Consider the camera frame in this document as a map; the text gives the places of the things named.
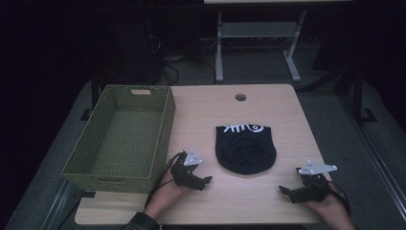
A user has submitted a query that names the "white metal stand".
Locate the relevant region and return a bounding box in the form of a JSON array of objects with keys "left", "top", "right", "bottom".
[{"left": 214, "top": 10, "right": 308, "bottom": 83}]

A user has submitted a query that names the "right hand-held gripper black cable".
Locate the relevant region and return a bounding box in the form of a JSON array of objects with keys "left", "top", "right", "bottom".
[{"left": 328, "top": 180, "right": 352, "bottom": 216}]

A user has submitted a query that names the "black beanie with white print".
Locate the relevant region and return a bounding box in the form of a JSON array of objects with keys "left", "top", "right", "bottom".
[{"left": 214, "top": 124, "right": 278, "bottom": 175}]

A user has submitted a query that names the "left hand-held gripper black cable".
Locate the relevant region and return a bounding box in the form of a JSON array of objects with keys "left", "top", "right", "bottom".
[{"left": 144, "top": 151, "right": 186, "bottom": 207}]

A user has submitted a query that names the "hand-held gripper black cable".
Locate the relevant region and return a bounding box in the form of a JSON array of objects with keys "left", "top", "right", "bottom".
[
  {"left": 144, "top": 151, "right": 186, "bottom": 207},
  {"left": 328, "top": 180, "right": 352, "bottom": 216}
]

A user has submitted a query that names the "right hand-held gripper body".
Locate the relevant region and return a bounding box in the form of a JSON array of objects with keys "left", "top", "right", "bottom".
[{"left": 295, "top": 160, "right": 338, "bottom": 204}]

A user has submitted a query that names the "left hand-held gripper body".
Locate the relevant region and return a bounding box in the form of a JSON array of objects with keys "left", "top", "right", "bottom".
[{"left": 169, "top": 147, "right": 205, "bottom": 188}]

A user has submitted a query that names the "tangle of floor cables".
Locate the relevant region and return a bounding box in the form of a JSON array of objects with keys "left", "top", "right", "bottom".
[{"left": 147, "top": 33, "right": 218, "bottom": 86}]

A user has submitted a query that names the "green woven basket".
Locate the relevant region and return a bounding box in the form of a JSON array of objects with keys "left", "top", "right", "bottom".
[{"left": 60, "top": 84, "right": 177, "bottom": 195}]

